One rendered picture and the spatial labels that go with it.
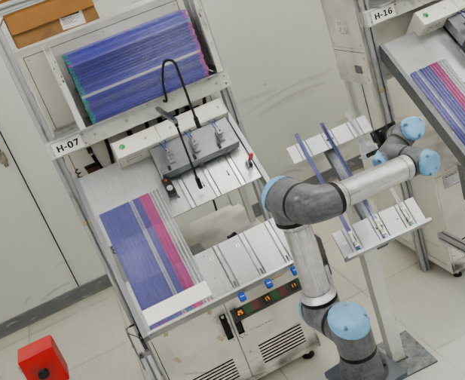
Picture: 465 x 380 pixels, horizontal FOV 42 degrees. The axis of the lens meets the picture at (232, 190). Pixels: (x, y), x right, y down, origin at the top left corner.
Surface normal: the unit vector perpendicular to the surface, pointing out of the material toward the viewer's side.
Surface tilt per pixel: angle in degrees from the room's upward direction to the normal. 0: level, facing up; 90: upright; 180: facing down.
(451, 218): 90
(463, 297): 0
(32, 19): 80
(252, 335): 90
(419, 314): 0
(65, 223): 90
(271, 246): 43
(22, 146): 90
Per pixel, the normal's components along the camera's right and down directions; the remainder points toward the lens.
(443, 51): 0.00, -0.43
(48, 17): 0.31, 0.11
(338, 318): -0.25, -0.84
